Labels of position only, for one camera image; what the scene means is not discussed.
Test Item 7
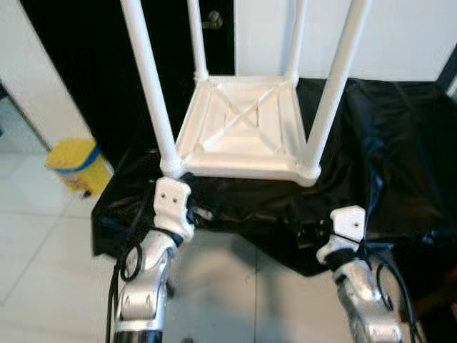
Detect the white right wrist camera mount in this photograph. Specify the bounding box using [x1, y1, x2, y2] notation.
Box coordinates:
[316, 206, 367, 262]

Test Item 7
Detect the black door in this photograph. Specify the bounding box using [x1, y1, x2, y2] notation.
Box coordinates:
[20, 0, 236, 169]

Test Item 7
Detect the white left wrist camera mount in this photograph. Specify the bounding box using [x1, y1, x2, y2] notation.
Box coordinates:
[154, 177, 195, 240]

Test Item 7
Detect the white plastic table top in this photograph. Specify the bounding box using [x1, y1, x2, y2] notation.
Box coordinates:
[161, 71, 322, 188]

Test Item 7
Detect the metal lever door handle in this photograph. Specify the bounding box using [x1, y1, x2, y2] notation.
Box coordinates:
[202, 11, 224, 31]

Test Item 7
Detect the yellow bag with blue band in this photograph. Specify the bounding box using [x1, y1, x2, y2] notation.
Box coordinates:
[45, 138, 114, 197]

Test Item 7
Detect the black shiny tablecloth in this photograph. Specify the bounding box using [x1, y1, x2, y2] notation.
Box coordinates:
[91, 75, 457, 276]

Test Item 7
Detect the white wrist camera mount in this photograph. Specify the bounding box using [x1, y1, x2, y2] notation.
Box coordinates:
[316, 206, 367, 262]
[154, 177, 195, 240]

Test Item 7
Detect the dark grey door frame post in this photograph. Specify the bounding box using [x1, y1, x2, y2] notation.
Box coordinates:
[436, 46, 457, 94]

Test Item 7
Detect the brown wooden table brace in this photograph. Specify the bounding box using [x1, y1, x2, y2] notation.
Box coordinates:
[416, 284, 457, 317]

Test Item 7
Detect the white plastic table leg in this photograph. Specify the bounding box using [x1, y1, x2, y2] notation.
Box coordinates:
[296, 0, 373, 183]
[187, 0, 209, 81]
[286, 0, 308, 83]
[120, 0, 185, 178]

